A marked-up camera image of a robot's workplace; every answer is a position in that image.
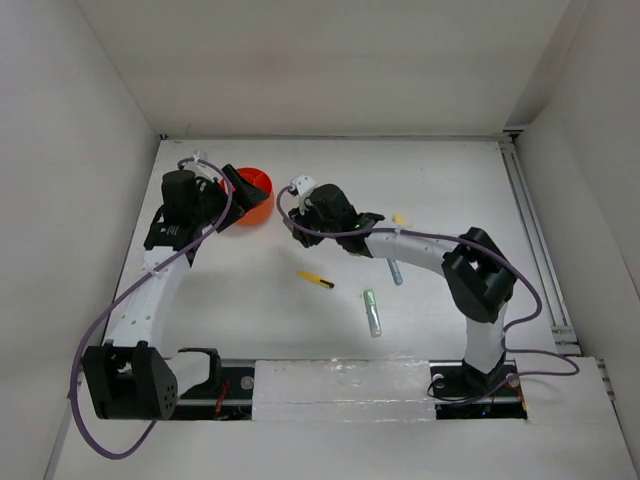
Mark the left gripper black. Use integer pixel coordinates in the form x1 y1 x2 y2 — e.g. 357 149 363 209
191 165 267 231

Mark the yellow utility knife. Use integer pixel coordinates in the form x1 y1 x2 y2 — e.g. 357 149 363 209
297 271 335 289

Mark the blue pen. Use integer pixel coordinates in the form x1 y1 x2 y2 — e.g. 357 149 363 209
387 259 403 286

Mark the green capped marker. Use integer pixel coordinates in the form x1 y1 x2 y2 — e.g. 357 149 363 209
363 289 382 338

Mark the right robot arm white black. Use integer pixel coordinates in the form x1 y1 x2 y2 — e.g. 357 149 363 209
284 175 516 399

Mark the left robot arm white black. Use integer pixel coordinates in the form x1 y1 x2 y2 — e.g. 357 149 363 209
81 164 269 420

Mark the orange round divided container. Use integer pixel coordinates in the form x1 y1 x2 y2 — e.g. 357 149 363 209
221 164 275 227

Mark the white foam block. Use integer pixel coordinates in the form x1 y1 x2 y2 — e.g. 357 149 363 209
252 358 435 423

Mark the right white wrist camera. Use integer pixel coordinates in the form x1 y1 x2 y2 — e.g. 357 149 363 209
290 174 317 211

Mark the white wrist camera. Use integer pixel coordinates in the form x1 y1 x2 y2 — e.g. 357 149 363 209
290 174 317 211
186 150 216 181

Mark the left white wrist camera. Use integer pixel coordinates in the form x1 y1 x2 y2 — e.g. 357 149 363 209
186 150 216 181

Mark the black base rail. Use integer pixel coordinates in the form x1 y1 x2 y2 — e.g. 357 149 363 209
170 360 256 421

